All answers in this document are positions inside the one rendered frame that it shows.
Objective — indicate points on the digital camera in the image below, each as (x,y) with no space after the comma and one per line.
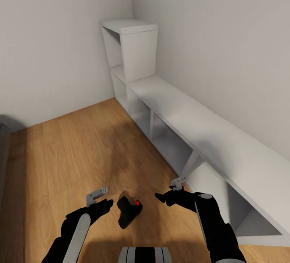
(129,212)

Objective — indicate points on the bookcase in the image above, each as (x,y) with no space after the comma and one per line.
(250,182)

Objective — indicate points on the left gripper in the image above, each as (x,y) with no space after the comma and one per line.
(102,207)

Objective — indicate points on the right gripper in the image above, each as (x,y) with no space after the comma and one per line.
(173,197)

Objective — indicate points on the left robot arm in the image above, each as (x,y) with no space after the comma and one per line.
(66,249)

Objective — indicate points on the robot trunk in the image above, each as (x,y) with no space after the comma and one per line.
(145,255)

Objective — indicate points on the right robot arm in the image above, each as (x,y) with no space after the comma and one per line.
(220,238)

